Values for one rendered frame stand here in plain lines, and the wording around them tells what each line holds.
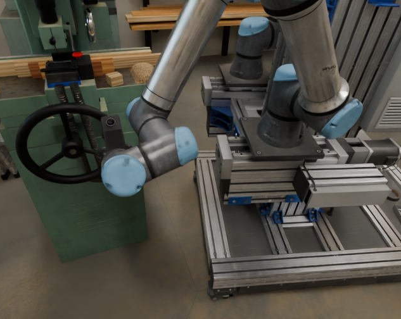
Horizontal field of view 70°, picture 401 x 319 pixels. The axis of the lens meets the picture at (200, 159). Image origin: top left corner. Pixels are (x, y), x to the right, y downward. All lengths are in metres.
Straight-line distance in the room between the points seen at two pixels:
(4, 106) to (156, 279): 0.98
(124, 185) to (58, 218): 0.90
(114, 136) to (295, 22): 0.45
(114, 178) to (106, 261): 1.11
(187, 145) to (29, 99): 0.63
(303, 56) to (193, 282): 1.17
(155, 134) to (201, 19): 0.24
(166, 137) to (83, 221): 0.93
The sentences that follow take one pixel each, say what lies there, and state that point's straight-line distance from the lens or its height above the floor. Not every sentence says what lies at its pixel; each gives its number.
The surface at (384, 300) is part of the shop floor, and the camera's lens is 1.77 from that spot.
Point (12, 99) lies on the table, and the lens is 1.07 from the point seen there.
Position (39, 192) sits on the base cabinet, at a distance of 1.29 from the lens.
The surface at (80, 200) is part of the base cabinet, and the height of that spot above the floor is 0.41.
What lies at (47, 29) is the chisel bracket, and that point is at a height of 1.06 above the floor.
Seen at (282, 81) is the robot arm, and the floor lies 1.02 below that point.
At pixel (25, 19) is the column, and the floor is 1.04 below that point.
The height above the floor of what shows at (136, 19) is 0.60.
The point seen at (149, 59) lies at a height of 0.93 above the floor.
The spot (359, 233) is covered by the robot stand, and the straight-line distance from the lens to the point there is 1.66.
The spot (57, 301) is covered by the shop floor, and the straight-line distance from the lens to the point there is 1.58.
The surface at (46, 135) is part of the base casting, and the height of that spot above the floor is 0.75.
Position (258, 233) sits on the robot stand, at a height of 0.21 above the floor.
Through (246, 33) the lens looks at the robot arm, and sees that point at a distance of 1.29.
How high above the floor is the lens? 1.35
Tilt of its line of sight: 40 degrees down
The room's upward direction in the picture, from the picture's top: 4 degrees clockwise
